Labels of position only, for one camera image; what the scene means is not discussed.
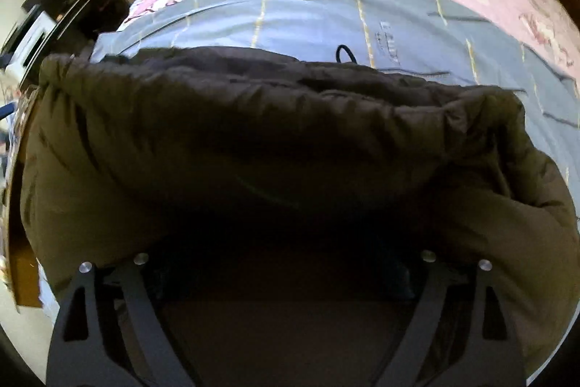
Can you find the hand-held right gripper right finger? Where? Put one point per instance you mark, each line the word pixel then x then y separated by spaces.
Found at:
pixel 430 280

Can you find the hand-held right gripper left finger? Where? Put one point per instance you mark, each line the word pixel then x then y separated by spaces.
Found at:
pixel 136 280

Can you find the olive hooded puffer jacket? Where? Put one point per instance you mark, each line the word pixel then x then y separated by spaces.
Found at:
pixel 272 151

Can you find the white printer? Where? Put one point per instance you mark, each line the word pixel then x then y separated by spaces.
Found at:
pixel 31 35

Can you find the dark desk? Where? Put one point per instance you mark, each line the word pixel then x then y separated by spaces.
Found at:
pixel 90 15

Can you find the blue plaid blanket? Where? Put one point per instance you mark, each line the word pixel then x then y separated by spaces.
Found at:
pixel 317 15

